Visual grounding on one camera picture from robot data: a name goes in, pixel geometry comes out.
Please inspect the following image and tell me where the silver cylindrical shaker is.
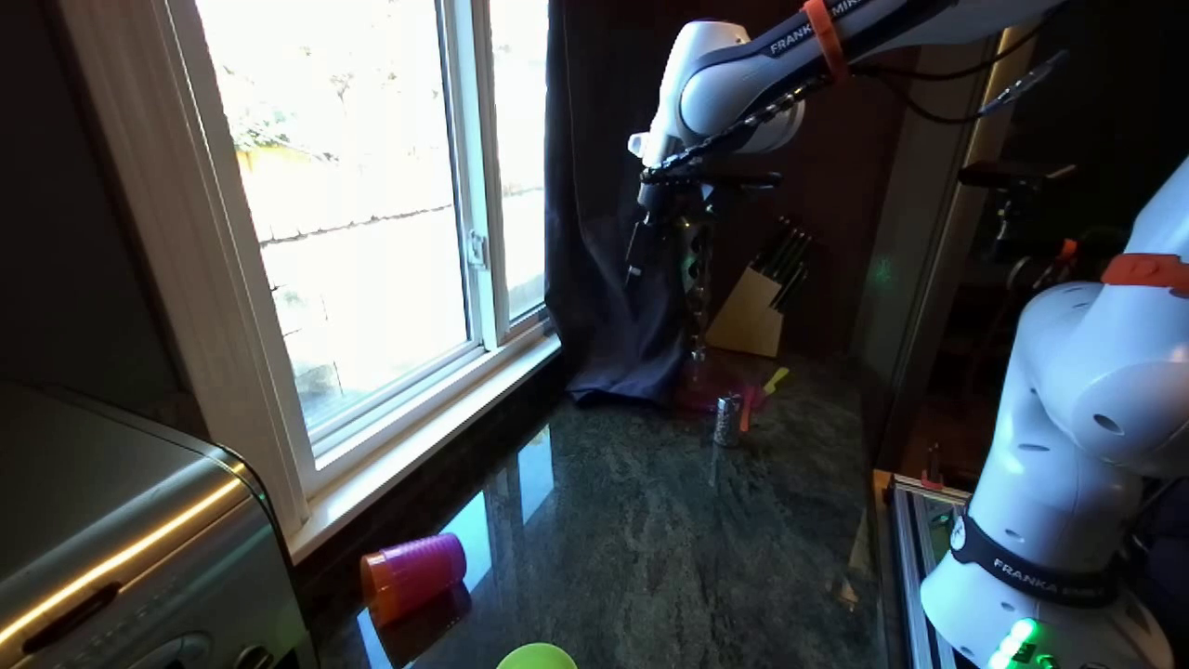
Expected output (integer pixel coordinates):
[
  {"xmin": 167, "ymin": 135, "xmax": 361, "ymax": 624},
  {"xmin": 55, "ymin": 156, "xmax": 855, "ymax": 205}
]
[{"xmin": 709, "ymin": 390, "xmax": 744, "ymax": 450}]

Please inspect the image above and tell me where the stainless steel toaster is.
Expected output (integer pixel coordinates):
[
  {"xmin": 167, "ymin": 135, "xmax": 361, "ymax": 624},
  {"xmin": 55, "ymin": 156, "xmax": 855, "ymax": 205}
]
[{"xmin": 0, "ymin": 383, "xmax": 317, "ymax": 669}]

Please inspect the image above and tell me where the lime green plastic cup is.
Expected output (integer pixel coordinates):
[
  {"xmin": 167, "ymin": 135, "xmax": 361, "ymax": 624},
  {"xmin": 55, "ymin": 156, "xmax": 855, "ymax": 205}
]
[{"xmin": 495, "ymin": 639, "xmax": 584, "ymax": 669}]

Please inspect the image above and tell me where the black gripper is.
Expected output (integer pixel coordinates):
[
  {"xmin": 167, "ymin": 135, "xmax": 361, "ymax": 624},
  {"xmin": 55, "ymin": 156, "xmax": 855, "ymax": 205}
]
[{"xmin": 620, "ymin": 158, "xmax": 786, "ymax": 298}]

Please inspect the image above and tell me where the dark navy curtain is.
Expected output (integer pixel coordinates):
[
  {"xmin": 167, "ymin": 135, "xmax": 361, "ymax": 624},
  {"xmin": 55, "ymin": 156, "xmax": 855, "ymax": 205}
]
[{"xmin": 543, "ymin": 0, "xmax": 714, "ymax": 407}]

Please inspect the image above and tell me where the white window frame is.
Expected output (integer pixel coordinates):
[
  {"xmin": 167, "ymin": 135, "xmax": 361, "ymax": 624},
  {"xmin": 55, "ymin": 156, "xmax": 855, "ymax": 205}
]
[{"xmin": 55, "ymin": 0, "xmax": 569, "ymax": 566}]

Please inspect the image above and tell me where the pink plastic cup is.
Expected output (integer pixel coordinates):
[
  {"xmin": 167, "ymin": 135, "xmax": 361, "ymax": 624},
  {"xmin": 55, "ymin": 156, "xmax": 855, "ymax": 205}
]
[{"xmin": 355, "ymin": 533, "xmax": 473, "ymax": 624}]

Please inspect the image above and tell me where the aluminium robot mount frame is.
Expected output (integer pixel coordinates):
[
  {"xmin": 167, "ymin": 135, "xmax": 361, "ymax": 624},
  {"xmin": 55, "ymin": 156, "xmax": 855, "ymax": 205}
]
[{"xmin": 888, "ymin": 473, "xmax": 972, "ymax": 669}]

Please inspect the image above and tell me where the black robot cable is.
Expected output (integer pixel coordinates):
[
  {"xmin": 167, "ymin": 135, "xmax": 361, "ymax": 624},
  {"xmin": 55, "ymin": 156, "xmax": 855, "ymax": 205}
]
[{"xmin": 850, "ymin": 46, "xmax": 1075, "ymax": 129}]

